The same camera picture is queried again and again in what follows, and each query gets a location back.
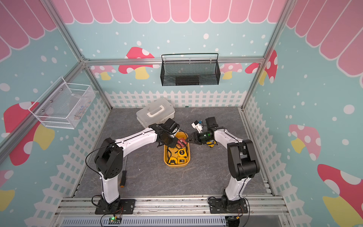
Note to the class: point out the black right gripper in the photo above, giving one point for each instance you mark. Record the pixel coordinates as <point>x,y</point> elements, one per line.
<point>195,138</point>

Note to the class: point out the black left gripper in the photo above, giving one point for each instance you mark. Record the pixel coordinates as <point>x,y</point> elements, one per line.
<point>173,143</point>

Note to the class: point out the yellow tape measure 3.0m label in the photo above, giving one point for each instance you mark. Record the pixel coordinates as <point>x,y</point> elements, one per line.
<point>212,143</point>

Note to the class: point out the yellow tape measure metal clip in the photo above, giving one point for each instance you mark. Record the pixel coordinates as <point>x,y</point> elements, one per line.
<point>182,161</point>

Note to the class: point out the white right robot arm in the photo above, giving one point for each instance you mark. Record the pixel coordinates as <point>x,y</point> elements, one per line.
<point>242,161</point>

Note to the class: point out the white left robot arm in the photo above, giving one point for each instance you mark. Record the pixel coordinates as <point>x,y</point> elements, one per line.
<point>109,159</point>

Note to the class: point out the yellow tape measure 3m label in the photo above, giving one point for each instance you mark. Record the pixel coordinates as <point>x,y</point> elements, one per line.
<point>183,153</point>

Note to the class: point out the yellow plastic storage box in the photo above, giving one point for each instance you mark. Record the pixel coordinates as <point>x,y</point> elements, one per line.
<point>170,154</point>

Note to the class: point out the white plastic lidded case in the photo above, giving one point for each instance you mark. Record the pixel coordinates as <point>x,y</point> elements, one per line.
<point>158,112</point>

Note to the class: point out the orange black screwdriver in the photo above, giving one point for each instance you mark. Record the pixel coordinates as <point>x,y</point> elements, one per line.
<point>124,173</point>

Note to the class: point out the green circuit board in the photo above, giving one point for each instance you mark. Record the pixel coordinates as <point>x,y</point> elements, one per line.
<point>114,221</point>

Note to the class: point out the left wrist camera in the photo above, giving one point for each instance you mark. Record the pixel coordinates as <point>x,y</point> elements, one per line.
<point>171,126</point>

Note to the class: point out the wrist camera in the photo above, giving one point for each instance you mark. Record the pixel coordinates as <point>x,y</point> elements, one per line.
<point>209,123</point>
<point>171,126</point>

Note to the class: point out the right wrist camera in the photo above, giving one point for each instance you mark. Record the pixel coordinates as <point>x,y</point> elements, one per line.
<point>209,123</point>

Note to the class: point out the black wire mesh basket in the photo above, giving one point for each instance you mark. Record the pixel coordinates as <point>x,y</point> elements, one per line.
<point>190,69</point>

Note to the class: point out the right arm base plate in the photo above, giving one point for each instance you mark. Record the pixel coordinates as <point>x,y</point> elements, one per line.
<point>218,205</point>

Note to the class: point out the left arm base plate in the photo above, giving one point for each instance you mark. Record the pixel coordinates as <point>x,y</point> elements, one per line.
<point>119,206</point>

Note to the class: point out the grey slotted cable duct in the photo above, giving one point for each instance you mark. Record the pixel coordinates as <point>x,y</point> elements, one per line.
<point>159,221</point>

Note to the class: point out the white wire mesh basket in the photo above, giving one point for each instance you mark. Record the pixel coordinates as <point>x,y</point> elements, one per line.
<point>63,104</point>

